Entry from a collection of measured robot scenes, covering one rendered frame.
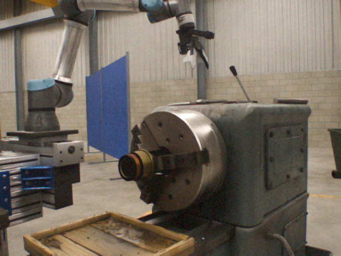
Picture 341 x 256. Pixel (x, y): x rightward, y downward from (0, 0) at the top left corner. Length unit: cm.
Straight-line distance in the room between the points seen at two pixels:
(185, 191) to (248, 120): 29
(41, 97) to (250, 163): 90
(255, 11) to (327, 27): 237
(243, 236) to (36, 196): 84
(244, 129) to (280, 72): 996
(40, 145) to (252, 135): 85
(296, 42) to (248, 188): 1016
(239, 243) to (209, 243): 15
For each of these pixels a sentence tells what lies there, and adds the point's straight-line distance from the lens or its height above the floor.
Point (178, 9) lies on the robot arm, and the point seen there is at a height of 167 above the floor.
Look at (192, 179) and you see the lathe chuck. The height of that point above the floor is 104.
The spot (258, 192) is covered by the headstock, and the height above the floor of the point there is 97.
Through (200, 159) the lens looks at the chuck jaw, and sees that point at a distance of 88.
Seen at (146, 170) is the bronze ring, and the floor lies 107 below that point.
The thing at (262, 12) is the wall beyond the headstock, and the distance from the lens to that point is 1146.
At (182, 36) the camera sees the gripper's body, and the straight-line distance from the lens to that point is 143.
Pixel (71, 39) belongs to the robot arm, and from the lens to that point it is 156.
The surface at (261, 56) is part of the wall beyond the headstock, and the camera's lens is 1114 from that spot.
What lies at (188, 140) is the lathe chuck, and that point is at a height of 115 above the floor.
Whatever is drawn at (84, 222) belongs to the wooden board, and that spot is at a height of 90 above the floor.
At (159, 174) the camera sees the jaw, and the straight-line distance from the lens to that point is 97.
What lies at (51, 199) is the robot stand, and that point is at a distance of 137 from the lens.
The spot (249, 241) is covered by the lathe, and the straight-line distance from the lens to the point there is 107.
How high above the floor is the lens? 123
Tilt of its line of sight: 3 degrees down
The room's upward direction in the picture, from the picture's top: 1 degrees counter-clockwise
